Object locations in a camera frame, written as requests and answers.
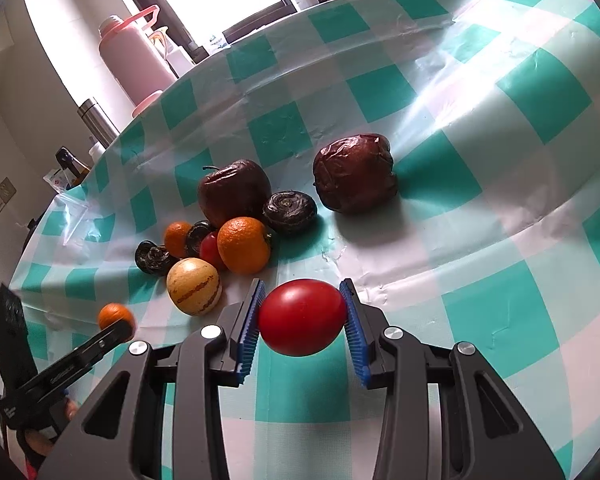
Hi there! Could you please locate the small red tomato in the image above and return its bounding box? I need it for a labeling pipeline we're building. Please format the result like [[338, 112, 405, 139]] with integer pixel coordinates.
[[199, 231, 227, 272]]

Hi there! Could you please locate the blue white packet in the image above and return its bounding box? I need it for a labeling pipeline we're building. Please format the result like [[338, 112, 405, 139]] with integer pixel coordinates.
[[202, 34, 231, 56]]

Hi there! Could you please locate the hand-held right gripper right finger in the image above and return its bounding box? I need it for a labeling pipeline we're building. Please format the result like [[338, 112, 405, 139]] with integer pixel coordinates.
[[338, 277, 566, 480]]

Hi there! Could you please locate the large red tomato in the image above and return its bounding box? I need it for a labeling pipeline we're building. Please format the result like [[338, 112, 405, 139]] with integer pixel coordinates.
[[258, 279, 347, 357]]

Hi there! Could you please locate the white plastic container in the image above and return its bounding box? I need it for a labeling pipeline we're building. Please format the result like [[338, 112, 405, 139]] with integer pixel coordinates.
[[150, 27, 196, 78]]

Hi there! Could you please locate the steel thermos flask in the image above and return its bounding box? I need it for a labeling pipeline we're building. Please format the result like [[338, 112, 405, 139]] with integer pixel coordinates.
[[77, 97, 121, 146]]

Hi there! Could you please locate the dark bottle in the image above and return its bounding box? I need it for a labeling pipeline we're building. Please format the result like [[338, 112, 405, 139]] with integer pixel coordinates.
[[56, 147, 88, 186]]

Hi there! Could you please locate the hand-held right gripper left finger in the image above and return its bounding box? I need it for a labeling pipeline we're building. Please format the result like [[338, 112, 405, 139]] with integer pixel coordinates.
[[37, 278, 267, 480]]

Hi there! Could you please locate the white red packet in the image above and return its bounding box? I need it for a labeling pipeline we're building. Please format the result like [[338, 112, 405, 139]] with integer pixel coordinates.
[[44, 167, 73, 193]]

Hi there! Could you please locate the large orange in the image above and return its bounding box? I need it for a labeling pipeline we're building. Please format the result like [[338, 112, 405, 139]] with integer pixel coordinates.
[[217, 216, 273, 275]]

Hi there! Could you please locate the person's left hand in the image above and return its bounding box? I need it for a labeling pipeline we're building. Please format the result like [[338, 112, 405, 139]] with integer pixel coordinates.
[[17, 395, 81, 467]]

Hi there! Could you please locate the small orange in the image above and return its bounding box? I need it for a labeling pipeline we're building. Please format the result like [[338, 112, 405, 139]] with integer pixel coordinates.
[[98, 302, 137, 343], [164, 221, 193, 260]]

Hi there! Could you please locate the wrinkled dark red apple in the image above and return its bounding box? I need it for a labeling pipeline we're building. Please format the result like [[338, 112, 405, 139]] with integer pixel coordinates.
[[312, 133, 399, 213]]

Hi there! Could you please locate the striped yellow pepino melon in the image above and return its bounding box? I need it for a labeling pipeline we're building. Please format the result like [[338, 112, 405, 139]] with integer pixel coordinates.
[[166, 257, 224, 317]]

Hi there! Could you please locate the wall socket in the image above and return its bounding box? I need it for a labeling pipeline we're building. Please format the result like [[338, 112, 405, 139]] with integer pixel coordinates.
[[0, 177, 17, 218]]

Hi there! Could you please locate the red apple with stem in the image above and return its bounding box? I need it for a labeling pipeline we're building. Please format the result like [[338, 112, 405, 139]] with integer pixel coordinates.
[[197, 159, 272, 229]]

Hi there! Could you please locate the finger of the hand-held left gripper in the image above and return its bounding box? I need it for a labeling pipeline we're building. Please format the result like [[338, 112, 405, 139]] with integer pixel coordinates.
[[0, 320, 134, 413]]

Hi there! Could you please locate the green checked plastic tablecloth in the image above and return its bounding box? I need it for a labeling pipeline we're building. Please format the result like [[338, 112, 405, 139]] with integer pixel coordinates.
[[10, 0, 600, 480]]

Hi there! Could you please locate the pink thermos jug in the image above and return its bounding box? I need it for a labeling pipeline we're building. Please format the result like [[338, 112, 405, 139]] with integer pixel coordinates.
[[98, 4, 178, 111]]

